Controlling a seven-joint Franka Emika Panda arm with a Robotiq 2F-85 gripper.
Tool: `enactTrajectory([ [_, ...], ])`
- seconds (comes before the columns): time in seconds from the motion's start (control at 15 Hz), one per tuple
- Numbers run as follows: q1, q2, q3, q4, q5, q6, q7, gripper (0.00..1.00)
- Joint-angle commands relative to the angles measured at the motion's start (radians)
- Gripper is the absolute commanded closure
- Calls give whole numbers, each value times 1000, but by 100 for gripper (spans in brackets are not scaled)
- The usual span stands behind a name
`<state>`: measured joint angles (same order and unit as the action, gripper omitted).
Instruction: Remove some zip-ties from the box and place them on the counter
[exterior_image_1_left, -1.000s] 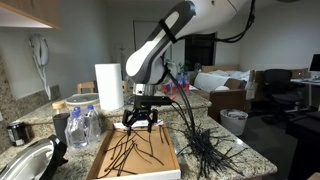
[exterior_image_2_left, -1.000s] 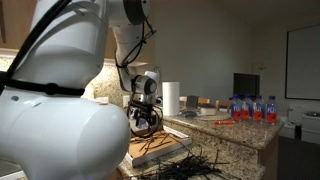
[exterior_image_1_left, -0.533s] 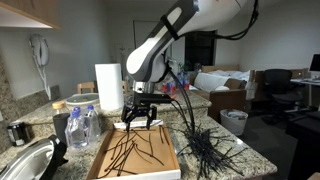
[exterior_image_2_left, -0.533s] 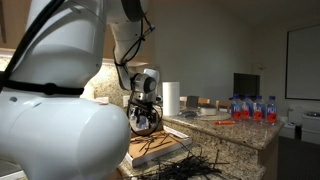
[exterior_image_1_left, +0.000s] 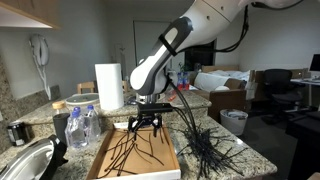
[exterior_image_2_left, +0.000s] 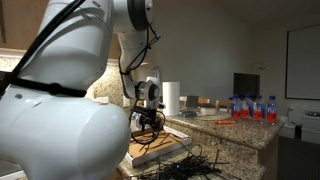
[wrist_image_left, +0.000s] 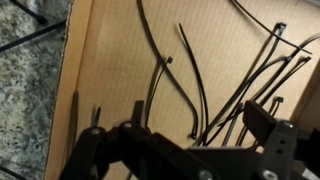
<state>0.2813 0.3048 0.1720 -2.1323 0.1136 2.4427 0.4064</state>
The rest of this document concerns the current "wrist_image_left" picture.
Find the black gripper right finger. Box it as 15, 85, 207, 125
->
243, 99, 320, 180

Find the black zip-tie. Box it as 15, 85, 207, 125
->
268, 95, 285, 117
229, 0, 314, 55
205, 55, 294, 146
135, 0, 200, 141
194, 21, 288, 147
91, 105, 102, 128
177, 22, 210, 146
256, 55, 313, 107
143, 55, 174, 129

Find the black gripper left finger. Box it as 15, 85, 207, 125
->
59, 99, 214, 180

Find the flat brown cardboard box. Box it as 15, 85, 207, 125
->
43, 0, 320, 180

